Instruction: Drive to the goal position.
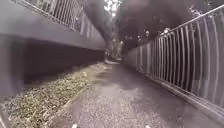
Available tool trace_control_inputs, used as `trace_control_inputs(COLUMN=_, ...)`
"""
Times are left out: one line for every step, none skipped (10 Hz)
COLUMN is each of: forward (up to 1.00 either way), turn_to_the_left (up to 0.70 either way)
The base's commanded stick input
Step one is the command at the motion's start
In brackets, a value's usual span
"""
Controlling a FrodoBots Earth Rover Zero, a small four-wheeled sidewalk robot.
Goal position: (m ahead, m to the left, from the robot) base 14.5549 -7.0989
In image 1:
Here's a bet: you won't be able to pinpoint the grey asphalt path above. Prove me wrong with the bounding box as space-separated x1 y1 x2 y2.
49 61 221 128

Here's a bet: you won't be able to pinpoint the dark trees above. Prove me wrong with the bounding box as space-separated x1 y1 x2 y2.
79 0 224 54

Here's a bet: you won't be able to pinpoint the leaf-strewn verge strip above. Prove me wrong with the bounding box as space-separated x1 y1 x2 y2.
0 62 109 128

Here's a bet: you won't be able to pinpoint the pale metal fence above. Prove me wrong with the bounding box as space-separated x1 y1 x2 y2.
13 0 105 40

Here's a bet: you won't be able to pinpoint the grey metal railing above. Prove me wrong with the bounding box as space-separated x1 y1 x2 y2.
122 4 224 125

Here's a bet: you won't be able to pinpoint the grey concrete wall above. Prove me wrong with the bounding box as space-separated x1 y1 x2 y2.
0 0 108 98

